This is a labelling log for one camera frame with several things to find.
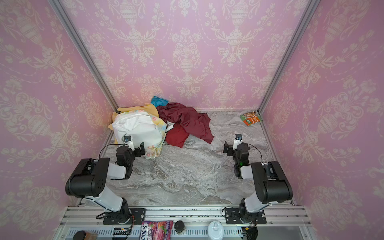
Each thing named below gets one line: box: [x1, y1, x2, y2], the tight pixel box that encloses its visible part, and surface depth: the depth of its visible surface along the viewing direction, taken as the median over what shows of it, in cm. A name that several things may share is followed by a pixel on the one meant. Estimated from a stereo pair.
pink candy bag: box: [140, 220, 174, 240], surface depth 70 cm
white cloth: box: [112, 111, 163, 151], surface depth 98 cm
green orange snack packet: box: [240, 110, 263, 126], surface depth 117 cm
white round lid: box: [207, 221, 225, 240], surface depth 68 cm
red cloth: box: [165, 123, 190, 148], surface depth 102 cm
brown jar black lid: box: [72, 230, 98, 240], surface depth 64 cm
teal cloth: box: [151, 96, 169, 108], surface depth 119 cm
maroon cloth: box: [156, 102, 215, 144], surface depth 106 cm
